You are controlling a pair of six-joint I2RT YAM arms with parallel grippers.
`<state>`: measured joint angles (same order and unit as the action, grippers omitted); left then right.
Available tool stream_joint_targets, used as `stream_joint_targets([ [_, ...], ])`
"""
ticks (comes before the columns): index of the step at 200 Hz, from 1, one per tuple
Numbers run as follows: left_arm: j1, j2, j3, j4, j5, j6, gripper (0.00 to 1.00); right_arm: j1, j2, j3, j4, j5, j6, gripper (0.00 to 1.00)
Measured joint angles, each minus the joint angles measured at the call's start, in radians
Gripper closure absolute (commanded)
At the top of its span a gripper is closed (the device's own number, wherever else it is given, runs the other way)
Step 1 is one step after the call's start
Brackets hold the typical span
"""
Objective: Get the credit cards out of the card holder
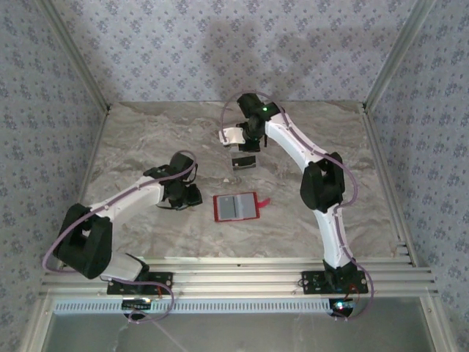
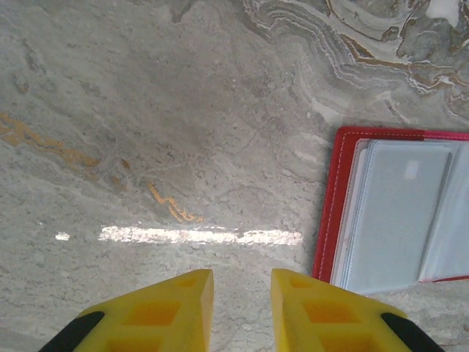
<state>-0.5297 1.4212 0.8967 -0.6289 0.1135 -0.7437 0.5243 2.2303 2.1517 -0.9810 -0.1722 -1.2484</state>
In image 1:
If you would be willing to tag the silver chip credit card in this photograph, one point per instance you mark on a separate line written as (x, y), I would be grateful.
(227, 207)

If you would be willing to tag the red card holder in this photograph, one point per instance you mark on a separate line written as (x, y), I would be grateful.
(247, 205)

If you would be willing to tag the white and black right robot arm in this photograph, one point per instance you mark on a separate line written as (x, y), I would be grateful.
(289, 135)

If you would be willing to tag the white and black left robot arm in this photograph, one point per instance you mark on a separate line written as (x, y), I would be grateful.
(128, 199)

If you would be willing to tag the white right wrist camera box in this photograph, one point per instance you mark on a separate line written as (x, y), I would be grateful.
(231, 135)

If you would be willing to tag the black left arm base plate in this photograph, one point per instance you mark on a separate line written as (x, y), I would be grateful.
(165, 280)

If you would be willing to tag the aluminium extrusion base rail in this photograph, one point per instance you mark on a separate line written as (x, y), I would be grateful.
(238, 278)

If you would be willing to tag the aluminium side rail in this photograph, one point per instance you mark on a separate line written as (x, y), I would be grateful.
(93, 146)
(378, 146)

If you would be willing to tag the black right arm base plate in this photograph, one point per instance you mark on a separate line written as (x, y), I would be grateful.
(311, 282)

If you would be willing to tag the aluminium corner post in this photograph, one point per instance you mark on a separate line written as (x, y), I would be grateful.
(78, 55)
(396, 55)

